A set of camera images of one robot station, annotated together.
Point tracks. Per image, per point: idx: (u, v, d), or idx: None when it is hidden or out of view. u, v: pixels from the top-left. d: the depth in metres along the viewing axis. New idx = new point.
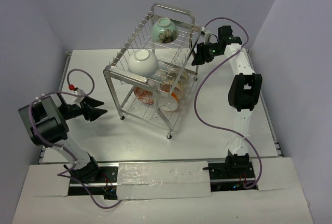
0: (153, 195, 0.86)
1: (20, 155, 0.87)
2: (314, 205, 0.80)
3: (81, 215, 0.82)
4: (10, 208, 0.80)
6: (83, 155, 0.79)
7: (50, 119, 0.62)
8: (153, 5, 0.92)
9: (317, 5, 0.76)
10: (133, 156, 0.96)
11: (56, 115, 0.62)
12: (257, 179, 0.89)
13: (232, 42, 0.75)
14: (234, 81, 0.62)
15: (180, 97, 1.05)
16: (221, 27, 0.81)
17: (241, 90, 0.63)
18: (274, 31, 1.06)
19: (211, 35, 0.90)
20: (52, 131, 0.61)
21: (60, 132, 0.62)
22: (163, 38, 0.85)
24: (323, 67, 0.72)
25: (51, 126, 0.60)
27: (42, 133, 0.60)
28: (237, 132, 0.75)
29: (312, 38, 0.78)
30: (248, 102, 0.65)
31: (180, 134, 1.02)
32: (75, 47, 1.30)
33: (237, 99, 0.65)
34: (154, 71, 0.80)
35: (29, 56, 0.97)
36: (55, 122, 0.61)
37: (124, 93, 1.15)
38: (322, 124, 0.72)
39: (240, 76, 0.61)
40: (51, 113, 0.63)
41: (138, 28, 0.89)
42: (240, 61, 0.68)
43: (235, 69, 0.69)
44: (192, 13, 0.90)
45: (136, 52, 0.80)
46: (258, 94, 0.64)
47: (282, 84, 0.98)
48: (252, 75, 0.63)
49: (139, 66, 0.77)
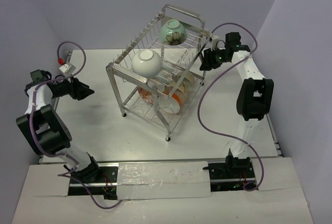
0: (153, 195, 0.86)
1: (20, 155, 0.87)
2: (314, 205, 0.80)
3: (81, 215, 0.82)
4: (10, 209, 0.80)
6: (84, 157, 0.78)
7: (53, 131, 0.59)
8: (164, 6, 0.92)
9: (317, 5, 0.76)
10: (133, 156, 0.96)
11: (59, 128, 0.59)
12: (258, 183, 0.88)
13: (239, 50, 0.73)
14: (243, 86, 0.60)
15: (183, 101, 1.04)
16: (228, 33, 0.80)
17: (251, 96, 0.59)
18: (274, 31, 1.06)
19: (219, 41, 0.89)
20: (55, 143, 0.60)
21: (63, 142, 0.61)
22: (170, 40, 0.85)
24: (324, 67, 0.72)
25: (54, 137, 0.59)
27: (45, 146, 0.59)
28: (241, 139, 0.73)
29: (312, 38, 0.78)
30: (258, 110, 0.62)
31: (179, 136, 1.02)
32: (75, 47, 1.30)
33: (246, 106, 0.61)
34: (156, 72, 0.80)
35: (29, 56, 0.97)
36: (58, 133, 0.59)
37: (125, 93, 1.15)
38: (323, 124, 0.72)
39: (250, 81, 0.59)
40: (52, 125, 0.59)
41: (147, 28, 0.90)
42: (249, 67, 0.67)
43: (243, 75, 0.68)
44: (202, 17, 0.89)
45: (140, 52, 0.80)
46: (268, 101, 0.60)
47: (282, 84, 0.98)
48: (262, 81, 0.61)
49: (142, 66, 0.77)
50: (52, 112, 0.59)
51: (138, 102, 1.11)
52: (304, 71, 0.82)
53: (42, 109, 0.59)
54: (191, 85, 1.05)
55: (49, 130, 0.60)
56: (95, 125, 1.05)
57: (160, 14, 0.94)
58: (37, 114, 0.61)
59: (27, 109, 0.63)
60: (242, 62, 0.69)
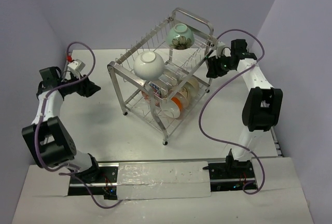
0: (153, 195, 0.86)
1: (21, 155, 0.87)
2: (314, 205, 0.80)
3: (81, 215, 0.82)
4: (10, 209, 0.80)
6: (85, 163, 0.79)
7: (58, 145, 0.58)
8: (175, 10, 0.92)
9: (317, 5, 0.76)
10: (133, 156, 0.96)
11: (64, 143, 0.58)
12: (259, 188, 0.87)
13: (246, 57, 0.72)
14: (249, 96, 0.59)
15: (185, 106, 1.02)
16: (234, 40, 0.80)
17: (258, 106, 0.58)
18: (274, 31, 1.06)
19: (224, 48, 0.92)
20: (58, 158, 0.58)
21: (66, 157, 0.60)
22: (176, 44, 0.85)
24: (324, 67, 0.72)
25: (57, 151, 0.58)
27: (47, 160, 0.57)
28: (244, 147, 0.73)
29: (312, 38, 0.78)
30: (265, 122, 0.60)
31: (175, 139, 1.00)
32: (75, 47, 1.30)
33: (253, 115, 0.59)
34: (157, 75, 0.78)
35: (29, 56, 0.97)
36: (63, 148, 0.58)
37: (126, 93, 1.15)
38: (323, 124, 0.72)
39: (258, 89, 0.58)
40: (58, 139, 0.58)
41: (154, 30, 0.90)
42: (256, 75, 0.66)
43: (250, 84, 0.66)
44: (210, 24, 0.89)
45: (143, 54, 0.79)
46: (276, 112, 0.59)
47: (282, 84, 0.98)
48: (270, 90, 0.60)
49: (144, 67, 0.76)
50: (59, 126, 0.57)
51: (139, 102, 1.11)
52: (304, 71, 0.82)
53: (49, 121, 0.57)
54: (195, 91, 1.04)
55: (53, 143, 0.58)
56: (95, 125, 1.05)
57: (169, 17, 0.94)
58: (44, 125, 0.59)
59: (35, 118, 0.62)
60: (248, 70, 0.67)
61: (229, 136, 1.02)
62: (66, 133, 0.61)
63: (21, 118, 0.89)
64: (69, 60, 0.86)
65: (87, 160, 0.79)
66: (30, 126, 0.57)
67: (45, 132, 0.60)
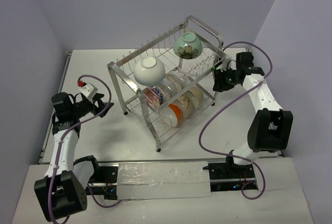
0: (153, 195, 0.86)
1: (21, 155, 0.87)
2: (315, 205, 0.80)
3: (80, 215, 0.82)
4: (10, 208, 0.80)
6: (86, 177, 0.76)
7: (69, 201, 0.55)
8: (187, 17, 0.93)
9: (319, 6, 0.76)
10: (133, 156, 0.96)
11: (75, 200, 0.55)
12: (260, 191, 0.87)
13: (252, 73, 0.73)
14: (257, 116, 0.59)
15: (186, 114, 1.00)
16: (240, 53, 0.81)
17: (265, 129, 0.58)
18: (275, 31, 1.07)
19: (230, 61, 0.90)
20: (68, 213, 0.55)
21: (76, 212, 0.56)
22: (181, 52, 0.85)
24: (325, 67, 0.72)
25: (68, 206, 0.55)
27: (57, 215, 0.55)
28: (245, 157, 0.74)
29: (314, 38, 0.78)
30: (272, 144, 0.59)
31: (168, 146, 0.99)
32: (75, 47, 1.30)
33: (260, 138, 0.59)
34: (156, 82, 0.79)
35: (29, 56, 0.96)
36: (73, 205, 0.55)
37: (127, 93, 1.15)
38: (324, 123, 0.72)
39: (266, 112, 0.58)
40: (69, 196, 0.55)
41: (163, 36, 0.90)
42: (263, 94, 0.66)
43: (257, 103, 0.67)
44: (220, 36, 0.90)
45: (143, 58, 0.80)
46: (285, 136, 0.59)
47: (282, 84, 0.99)
48: (279, 112, 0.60)
49: (144, 73, 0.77)
50: (71, 182, 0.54)
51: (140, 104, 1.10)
52: (305, 71, 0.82)
53: (63, 177, 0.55)
54: (198, 101, 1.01)
55: (65, 198, 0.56)
56: (95, 125, 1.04)
57: (181, 24, 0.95)
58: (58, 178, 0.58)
59: (49, 169, 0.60)
60: (256, 88, 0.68)
61: (229, 137, 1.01)
62: (79, 186, 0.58)
63: (21, 118, 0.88)
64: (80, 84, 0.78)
65: (90, 167, 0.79)
66: (43, 181, 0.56)
67: (59, 184, 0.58)
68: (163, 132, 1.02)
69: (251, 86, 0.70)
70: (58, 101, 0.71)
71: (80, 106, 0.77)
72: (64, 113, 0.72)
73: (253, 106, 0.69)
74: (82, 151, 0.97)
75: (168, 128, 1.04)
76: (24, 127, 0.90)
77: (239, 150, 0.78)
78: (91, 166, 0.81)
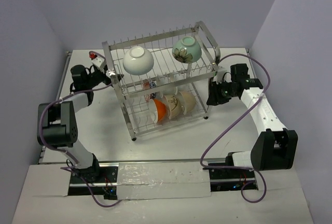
0: (153, 195, 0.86)
1: (21, 155, 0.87)
2: (315, 205, 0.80)
3: (81, 215, 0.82)
4: (10, 208, 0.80)
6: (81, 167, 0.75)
7: (61, 125, 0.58)
8: (197, 22, 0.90)
9: (319, 7, 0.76)
10: (133, 156, 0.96)
11: (67, 123, 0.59)
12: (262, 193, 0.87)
13: (250, 86, 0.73)
14: (261, 139, 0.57)
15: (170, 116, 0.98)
16: (235, 65, 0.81)
17: (270, 151, 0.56)
18: (275, 31, 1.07)
19: (225, 74, 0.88)
20: (56, 138, 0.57)
21: (64, 140, 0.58)
22: (177, 53, 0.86)
24: (325, 67, 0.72)
25: (57, 129, 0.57)
27: (46, 136, 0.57)
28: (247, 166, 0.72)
29: (314, 38, 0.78)
30: (277, 165, 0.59)
31: (145, 138, 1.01)
32: (75, 47, 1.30)
33: (265, 160, 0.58)
34: (132, 70, 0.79)
35: (29, 57, 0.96)
36: (63, 131, 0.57)
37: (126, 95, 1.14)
38: (324, 124, 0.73)
39: (270, 134, 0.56)
40: (63, 120, 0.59)
41: (173, 33, 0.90)
42: (265, 112, 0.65)
43: (259, 121, 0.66)
44: (218, 48, 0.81)
45: (135, 47, 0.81)
46: (290, 156, 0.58)
47: (282, 84, 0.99)
48: (283, 132, 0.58)
49: (126, 59, 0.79)
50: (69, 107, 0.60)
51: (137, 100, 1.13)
52: (305, 71, 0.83)
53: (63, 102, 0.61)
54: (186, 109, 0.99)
55: (57, 124, 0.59)
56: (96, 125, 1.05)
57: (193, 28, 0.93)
58: (56, 109, 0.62)
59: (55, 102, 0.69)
60: (256, 105, 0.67)
61: (229, 138, 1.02)
62: (74, 121, 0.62)
63: (21, 119, 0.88)
64: (92, 56, 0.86)
65: (88, 156, 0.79)
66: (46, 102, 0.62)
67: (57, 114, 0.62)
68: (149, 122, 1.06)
69: (251, 101, 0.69)
70: (76, 73, 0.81)
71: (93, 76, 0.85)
72: (80, 84, 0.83)
73: (256, 123, 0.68)
74: (82, 139, 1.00)
75: (151, 121, 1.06)
76: (24, 127, 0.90)
77: (240, 156, 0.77)
78: (90, 160, 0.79)
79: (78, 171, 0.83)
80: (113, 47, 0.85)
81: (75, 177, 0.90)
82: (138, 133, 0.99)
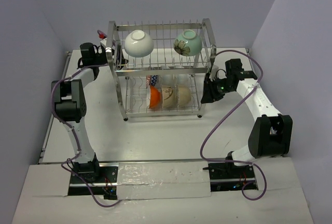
0: (153, 195, 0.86)
1: (21, 155, 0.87)
2: (315, 205, 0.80)
3: (81, 215, 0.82)
4: (10, 208, 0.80)
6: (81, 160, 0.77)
7: (71, 101, 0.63)
8: (204, 19, 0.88)
9: (319, 7, 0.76)
10: (133, 156, 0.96)
11: (77, 99, 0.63)
12: (260, 194, 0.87)
13: (245, 78, 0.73)
14: (257, 124, 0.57)
15: (163, 107, 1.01)
16: (228, 60, 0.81)
17: (267, 136, 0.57)
18: (275, 30, 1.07)
19: (217, 71, 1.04)
20: (68, 112, 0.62)
21: (74, 115, 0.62)
22: (176, 44, 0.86)
24: (326, 67, 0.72)
25: (68, 105, 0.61)
27: (58, 110, 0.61)
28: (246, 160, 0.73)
29: (314, 38, 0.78)
30: (275, 151, 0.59)
31: (136, 122, 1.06)
32: (75, 47, 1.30)
33: (262, 146, 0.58)
34: (128, 50, 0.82)
35: (28, 57, 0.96)
36: (74, 106, 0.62)
37: (125, 87, 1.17)
38: (324, 123, 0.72)
39: (265, 118, 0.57)
40: (73, 96, 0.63)
41: (179, 25, 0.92)
42: (260, 99, 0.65)
43: (254, 109, 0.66)
44: (213, 47, 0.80)
45: (137, 31, 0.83)
46: (287, 141, 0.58)
47: (282, 83, 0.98)
48: (278, 117, 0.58)
49: (127, 39, 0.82)
50: (79, 85, 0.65)
51: (136, 87, 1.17)
52: (306, 71, 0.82)
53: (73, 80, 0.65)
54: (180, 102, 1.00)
55: (68, 100, 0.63)
56: (95, 126, 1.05)
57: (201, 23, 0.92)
58: (66, 86, 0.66)
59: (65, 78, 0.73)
60: (251, 94, 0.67)
61: (228, 137, 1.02)
62: (83, 98, 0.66)
63: (21, 119, 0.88)
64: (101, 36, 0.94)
65: (90, 151, 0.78)
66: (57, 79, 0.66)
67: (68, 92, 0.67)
68: (143, 107, 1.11)
69: (246, 91, 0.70)
70: (84, 48, 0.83)
71: (101, 55, 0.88)
72: (87, 59, 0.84)
73: (252, 112, 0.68)
74: None
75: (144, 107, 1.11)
76: (25, 127, 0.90)
77: (239, 151, 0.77)
78: (91, 152, 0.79)
79: (78, 171, 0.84)
80: (120, 28, 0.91)
81: (75, 177, 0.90)
82: (130, 114, 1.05)
